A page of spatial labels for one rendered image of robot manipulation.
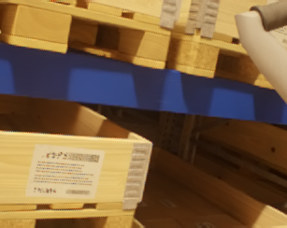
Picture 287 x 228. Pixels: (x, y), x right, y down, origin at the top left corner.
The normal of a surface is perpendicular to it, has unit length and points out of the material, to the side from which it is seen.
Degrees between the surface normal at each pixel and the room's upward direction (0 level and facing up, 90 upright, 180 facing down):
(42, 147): 91
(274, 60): 81
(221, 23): 90
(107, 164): 90
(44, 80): 90
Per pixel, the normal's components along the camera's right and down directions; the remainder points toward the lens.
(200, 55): 0.50, 0.24
